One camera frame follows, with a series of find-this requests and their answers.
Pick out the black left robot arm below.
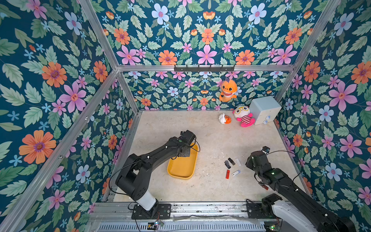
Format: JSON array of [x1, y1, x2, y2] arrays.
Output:
[[116, 130, 197, 214]]

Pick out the black silver swivel usb drive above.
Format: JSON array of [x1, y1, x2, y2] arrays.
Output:
[[225, 160, 231, 169]]

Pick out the black hook rail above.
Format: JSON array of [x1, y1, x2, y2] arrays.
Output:
[[174, 65, 235, 73]]

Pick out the light blue cabinet box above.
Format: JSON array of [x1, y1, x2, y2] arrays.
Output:
[[249, 96, 282, 125]]

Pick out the pink white plush doll glasses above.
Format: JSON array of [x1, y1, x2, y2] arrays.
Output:
[[233, 105, 256, 128]]

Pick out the red silver swivel usb drive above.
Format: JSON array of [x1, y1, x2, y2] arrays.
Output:
[[259, 182, 269, 190]]

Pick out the orange plush toy on wall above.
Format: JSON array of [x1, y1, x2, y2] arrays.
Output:
[[219, 79, 238, 102]]

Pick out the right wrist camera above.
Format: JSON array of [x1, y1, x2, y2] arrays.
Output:
[[262, 146, 271, 154]]

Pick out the white orange small plush toy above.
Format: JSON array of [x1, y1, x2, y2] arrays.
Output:
[[218, 114, 231, 124]]

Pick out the yellow plastic storage box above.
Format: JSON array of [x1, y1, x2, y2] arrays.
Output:
[[167, 143, 199, 180]]

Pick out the white translucent usb drive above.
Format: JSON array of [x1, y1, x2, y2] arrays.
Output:
[[235, 158, 242, 167]]

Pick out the white purple usb drive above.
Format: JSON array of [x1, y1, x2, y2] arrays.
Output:
[[232, 170, 241, 177]]

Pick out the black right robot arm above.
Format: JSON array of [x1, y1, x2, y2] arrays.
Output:
[[245, 151, 356, 232]]

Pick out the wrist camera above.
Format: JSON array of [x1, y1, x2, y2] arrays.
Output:
[[181, 130, 196, 145], [262, 146, 271, 154]]

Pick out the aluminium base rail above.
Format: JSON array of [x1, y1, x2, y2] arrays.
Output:
[[86, 200, 308, 232]]

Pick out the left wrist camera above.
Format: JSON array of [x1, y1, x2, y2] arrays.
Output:
[[181, 130, 196, 145]]

